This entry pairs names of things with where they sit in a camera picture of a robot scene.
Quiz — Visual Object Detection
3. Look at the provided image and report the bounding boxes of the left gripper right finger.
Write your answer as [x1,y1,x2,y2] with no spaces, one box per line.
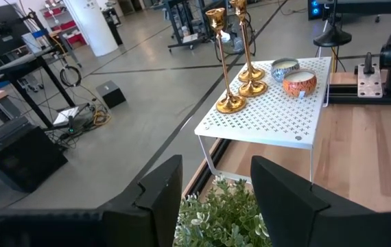
[250,156,388,247]

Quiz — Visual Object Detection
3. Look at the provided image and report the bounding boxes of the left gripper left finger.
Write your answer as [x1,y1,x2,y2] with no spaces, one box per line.
[101,154,184,247]

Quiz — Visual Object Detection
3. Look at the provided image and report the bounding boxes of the gold candlestick holder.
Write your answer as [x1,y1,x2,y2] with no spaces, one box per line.
[204,7,248,115]
[238,64,266,83]
[228,0,268,98]

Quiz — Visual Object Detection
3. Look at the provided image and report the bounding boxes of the orange patterned candle tin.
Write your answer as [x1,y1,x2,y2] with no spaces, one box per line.
[282,68,318,99]

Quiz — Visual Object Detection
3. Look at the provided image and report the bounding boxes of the blue green patterned candle tin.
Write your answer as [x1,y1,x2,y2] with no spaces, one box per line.
[270,57,301,83]

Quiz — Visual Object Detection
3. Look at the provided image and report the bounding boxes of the black candlestick holder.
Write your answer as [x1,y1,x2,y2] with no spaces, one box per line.
[313,0,353,48]

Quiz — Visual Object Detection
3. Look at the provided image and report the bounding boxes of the green potted plant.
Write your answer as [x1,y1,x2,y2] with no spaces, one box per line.
[173,174,274,247]

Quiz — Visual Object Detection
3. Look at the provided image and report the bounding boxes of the white perforated metal shelf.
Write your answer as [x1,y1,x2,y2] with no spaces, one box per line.
[194,56,333,183]

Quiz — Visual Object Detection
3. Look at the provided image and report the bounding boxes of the small black box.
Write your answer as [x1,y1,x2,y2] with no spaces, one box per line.
[95,80,127,109]

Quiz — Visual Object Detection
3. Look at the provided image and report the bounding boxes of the large black case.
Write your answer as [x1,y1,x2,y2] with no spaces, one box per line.
[0,116,69,193]

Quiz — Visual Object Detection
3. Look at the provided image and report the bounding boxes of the silver mounting plate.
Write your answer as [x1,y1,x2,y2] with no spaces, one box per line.
[357,63,384,99]

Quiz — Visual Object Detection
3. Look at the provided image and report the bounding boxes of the black rolling cart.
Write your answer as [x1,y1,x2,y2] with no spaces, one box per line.
[163,0,224,52]

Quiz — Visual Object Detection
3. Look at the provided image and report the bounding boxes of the computer tower blue lights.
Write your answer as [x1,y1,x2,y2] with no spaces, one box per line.
[307,0,323,20]

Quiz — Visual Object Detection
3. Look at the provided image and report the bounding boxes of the shelf with red bins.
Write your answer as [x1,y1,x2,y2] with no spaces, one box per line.
[40,1,88,47]

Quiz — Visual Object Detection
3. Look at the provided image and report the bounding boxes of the black aluminium cross rail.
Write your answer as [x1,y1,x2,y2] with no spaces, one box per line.
[181,137,233,198]

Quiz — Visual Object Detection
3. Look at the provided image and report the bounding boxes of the black aluminium frame rails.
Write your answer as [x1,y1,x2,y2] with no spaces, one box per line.
[327,84,391,106]

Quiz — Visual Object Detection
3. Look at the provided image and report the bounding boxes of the coiled black cable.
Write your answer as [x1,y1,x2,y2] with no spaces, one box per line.
[60,65,82,87]

